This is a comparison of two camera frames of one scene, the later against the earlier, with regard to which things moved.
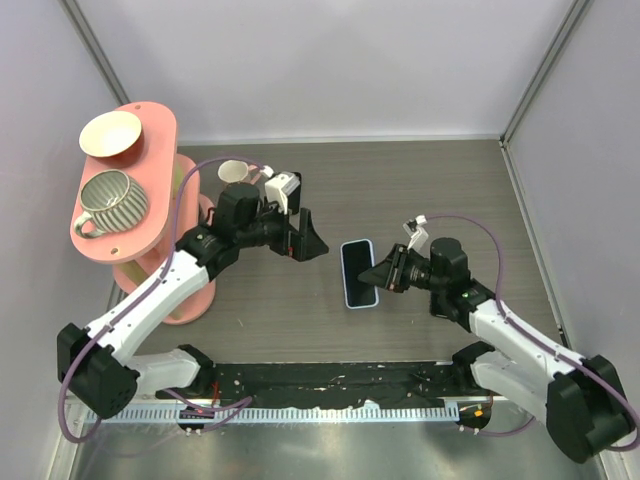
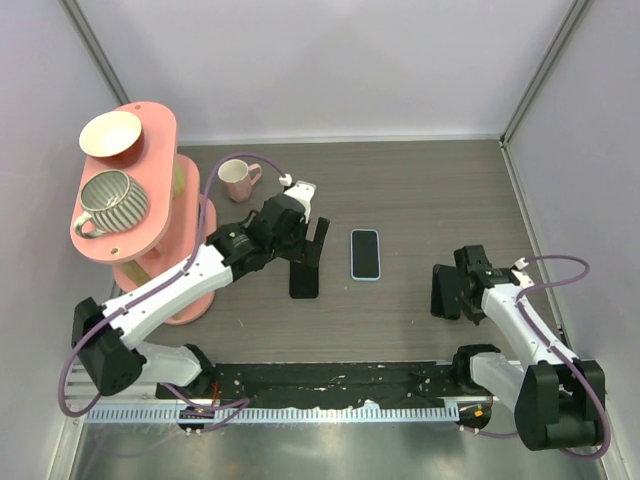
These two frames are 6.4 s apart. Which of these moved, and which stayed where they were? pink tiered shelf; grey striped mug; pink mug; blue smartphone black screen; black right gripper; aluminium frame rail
Moved: black right gripper; blue smartphone black screen
Stayed: aluminium frame rail; pink tiered shelf; grey striped mug; pink mug
